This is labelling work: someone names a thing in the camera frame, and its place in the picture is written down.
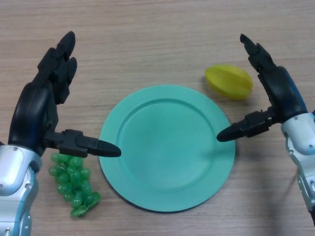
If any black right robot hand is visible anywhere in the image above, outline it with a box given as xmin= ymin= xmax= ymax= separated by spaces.
xmin=216 ymin=33 xmax=309 ymax=143

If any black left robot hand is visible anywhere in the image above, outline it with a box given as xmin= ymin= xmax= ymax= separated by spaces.
xmin=8 ymin=30 xmax=122 ymax=158

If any yellow starfruit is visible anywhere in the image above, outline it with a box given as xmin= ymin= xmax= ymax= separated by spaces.
xmin=204 ymin=63 xmax=254 ymax=100

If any green round plate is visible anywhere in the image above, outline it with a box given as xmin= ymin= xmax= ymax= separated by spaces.
xmin=98 ymin=85 xmax=236 ymax=212

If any green grape bunch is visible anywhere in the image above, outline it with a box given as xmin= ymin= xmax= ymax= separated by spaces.
xmin=48 ymin=152 xmax=101 ymax=218

